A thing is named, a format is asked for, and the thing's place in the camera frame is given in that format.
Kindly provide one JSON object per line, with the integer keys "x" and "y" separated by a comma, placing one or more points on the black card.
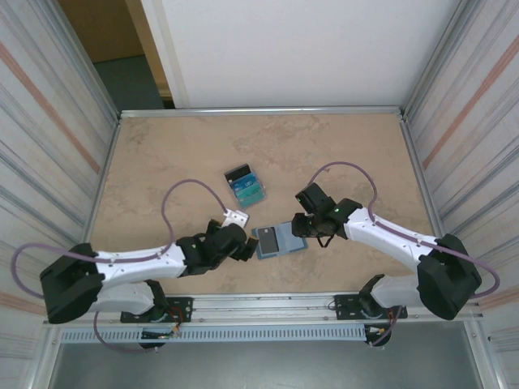
{"x": 237, "y": 172}

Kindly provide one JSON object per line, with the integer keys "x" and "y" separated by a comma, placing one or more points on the grey metal sheet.
{"x": 263, "y": 364}

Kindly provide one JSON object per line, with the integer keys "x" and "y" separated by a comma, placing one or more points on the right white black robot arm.
{"x": 385, "y": 233}

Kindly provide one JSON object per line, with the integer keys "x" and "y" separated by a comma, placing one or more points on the aluminium table edge rail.
{"x": 429, "y": 202}
{"x": 98, "y": 202}
{"x": 263, "y": 111}

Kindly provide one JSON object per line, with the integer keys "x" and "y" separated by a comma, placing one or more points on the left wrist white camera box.
{"x": 236, "y": 218}

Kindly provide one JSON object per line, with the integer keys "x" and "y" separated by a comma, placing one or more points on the blue leather card holder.
{"x": 290, "y": 243}

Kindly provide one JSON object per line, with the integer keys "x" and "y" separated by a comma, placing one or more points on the aluminium frame post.
{"x": 436, "y": 61}

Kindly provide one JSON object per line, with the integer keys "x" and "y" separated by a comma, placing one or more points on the dark grey card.
{"x": 268, "y": 242}

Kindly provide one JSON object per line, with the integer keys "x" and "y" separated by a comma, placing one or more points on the small green circuit board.
{"x": 156, "y": 334}

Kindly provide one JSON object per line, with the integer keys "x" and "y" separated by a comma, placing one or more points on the white door frame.
{"x": 164, "y": 48}

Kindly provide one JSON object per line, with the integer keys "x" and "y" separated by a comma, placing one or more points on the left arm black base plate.
{"x": 182, "y": 310}

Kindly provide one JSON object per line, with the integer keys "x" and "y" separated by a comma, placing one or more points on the dark blue card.
{"x": 245, "y": 183}

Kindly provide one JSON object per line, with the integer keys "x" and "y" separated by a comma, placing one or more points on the teal card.
{"x": 251, "y": 197}

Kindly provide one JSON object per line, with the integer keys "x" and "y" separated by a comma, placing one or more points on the long aluminium mounting rail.
{"x": 263, "y": 308}

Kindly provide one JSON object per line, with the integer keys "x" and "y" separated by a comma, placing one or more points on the translucent striped enclosure panel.
{"x": 478, "y": 121}
{"x": 40, "y": 121}

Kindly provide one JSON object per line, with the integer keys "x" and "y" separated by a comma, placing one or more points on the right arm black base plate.
{"x": 344, "y": 308}

